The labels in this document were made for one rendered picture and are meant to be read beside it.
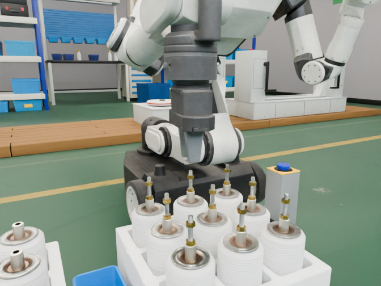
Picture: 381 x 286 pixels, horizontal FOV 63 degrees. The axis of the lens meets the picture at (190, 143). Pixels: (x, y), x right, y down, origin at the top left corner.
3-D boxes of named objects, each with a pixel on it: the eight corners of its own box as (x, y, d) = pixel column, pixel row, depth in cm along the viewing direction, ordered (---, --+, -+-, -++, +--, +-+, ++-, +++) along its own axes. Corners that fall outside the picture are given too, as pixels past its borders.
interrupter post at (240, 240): (248, 244, 65) (249, 230, 64) (240, 248, 63) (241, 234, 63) (240, 239, 67) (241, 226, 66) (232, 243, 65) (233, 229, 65)
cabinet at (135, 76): (122, 99, 651) (121, 64, 635) (143, 97, 672) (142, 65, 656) (130, 101, 602) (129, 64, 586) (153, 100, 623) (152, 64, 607)
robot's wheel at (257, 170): (231, 196, 152) (232, 156, 147) (239, 194, 154) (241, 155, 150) (258, 211, 135) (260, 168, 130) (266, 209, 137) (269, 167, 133)
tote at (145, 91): (136, 104, 552) (135, 83, 543) (157, 102, 574) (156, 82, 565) (148, 106, 511) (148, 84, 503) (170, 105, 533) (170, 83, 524)
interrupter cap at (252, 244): (266, 247, 64) (266, 243, 64) (239, 259, 60) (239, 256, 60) (241, 231, 70) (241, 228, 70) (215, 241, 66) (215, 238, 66)
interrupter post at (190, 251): (183, 262, 59) (183, 247, 58) (185, 255, 61) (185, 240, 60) (195, 263, 59) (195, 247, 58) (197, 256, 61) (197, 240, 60)
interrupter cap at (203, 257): (167, 269, 57) (167, 266, 56) (174, 247, 64) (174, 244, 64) (208, 273, 56) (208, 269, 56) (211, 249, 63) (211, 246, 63)
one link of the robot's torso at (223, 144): (192, 172, 114) (162, 66, 128) (231, 165, 123) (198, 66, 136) (210, 158, 102) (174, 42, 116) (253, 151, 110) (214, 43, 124)
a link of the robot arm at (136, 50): (133, 29, 55) (104, 65, 71) (181, 61, 59) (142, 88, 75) (154, -15, 58) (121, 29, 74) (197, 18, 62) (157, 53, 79)
